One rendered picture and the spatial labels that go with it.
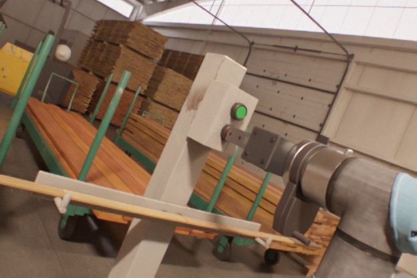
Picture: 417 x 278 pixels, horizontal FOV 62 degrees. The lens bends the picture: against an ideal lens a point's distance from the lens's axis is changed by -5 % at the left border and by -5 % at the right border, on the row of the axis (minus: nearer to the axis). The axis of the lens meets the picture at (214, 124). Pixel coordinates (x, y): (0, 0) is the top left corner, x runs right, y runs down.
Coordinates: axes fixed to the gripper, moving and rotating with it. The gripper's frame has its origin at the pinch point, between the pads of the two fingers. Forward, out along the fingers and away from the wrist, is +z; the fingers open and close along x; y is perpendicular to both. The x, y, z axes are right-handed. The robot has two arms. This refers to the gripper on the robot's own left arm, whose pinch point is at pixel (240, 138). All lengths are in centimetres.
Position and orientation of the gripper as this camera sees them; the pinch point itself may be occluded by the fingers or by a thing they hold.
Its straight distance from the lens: 59.3
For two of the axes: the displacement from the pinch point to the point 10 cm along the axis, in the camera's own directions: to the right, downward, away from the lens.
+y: 4.1, -9.1, 0.0
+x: -7.1, -3.2, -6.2
